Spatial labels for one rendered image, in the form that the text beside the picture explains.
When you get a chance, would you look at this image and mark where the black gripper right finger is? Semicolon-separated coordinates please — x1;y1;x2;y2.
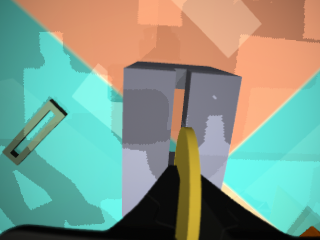
198;175;320;240

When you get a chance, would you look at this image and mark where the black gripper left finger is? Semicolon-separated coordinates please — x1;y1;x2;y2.
0;165;180;240

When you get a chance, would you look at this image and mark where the gold coin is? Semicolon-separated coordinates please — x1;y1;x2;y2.
174;127;201;240

